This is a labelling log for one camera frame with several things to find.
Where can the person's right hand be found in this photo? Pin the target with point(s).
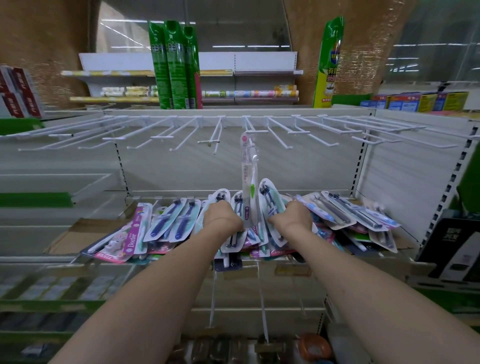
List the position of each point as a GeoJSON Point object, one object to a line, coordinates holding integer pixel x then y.
{"type": "Point", "coordinates": [294, 221]}

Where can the person's left hand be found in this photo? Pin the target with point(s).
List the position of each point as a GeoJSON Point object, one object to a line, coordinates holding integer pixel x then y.
{"type": "Point", "coordinates": [223, 221]}

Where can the oval twin black toothbrush pack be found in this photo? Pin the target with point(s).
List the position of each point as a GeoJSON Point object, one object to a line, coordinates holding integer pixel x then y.
{"type": "Point", "coordinates": [221, 195]}
{"type": "Point", "coordinates": [268, 195]}

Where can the pile of toothbrush packs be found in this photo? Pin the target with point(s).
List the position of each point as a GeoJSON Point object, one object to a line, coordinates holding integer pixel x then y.
{"type": "Point", "coordinates": [337, 213]}

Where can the clear pink-topped toothbrush pack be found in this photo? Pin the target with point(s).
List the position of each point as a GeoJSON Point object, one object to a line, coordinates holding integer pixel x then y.
{"type": "Point", "coordinates": [245, 168]}

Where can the clear green toothbrush pack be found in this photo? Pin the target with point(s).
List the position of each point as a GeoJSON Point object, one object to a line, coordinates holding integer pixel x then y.
{"type": "Point", "coordinates": [257, 165]}

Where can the person's left forearm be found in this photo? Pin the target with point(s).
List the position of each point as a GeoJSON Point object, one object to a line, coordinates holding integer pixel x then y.
{"type": "Point", "coordinates": [150, 300]}

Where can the person's right forearm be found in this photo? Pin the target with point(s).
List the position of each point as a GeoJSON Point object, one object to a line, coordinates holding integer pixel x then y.
{"type": "Point", "coordinates": [375, 300]}

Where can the white shelf unit yellow strips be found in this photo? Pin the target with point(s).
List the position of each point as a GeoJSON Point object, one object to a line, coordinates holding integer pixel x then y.
{"type": "Point", "coordinates": [120, 61]}

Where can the orange round object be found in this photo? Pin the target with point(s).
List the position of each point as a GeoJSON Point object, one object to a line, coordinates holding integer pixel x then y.
{"type": "Point", "coordinates": [315, 348]}

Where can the row of colourful wrap rolls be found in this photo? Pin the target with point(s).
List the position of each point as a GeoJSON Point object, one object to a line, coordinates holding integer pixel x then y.
{"type": "Point", "coordinates": [262, 93]}

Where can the black product box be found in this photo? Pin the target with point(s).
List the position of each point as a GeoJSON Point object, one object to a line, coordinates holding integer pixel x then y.
{"type": "Point", "coordinates": [435, 240]}

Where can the brown cardboard tray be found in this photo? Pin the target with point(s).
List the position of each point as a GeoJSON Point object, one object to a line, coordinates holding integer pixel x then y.
{"type": "Point", "coordinates": [71, 236]}

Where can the green spray can red side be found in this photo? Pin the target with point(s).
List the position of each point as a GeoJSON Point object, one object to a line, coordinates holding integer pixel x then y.
{"type": "Point", "coordinates": [195, 67]}

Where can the green yellow spray can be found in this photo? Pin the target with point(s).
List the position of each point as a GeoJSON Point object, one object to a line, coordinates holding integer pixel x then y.
{"type": "Point", "coordinates": [328, 63]}

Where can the woven brown column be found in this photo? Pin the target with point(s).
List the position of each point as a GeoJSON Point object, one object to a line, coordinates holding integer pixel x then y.
{"type": "Point", "coordinates": [41, 45]}
{"type": "Point", "coordinates": [367, 48]}

